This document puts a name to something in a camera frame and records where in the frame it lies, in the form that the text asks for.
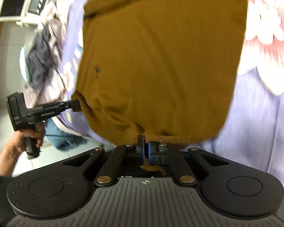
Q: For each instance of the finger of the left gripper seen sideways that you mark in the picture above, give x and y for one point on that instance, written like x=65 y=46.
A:
x=61 y=106

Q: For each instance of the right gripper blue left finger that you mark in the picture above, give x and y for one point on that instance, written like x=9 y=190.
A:
x=122 y=158

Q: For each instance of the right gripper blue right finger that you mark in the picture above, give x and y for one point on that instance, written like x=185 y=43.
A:
x=170 y=157

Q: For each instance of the brown long-sleeve shirt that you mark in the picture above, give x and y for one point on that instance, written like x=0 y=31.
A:
x=164 y=69

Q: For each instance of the person's left forearm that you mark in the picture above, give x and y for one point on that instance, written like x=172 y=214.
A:
x=8 y=159

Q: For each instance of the person's left hand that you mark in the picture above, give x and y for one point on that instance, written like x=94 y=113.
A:
x=16 y=144

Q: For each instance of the grey striped cloth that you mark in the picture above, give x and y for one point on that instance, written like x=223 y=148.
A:
x=53 y=87

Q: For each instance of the dark grey fleece garment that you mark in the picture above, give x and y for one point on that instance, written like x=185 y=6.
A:
x=39 y=59

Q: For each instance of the purple floral bed sheet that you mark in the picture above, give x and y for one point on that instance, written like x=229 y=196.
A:
x=254 y=130

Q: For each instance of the white microwave oven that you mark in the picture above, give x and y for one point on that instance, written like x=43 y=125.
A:
x=23 y=2

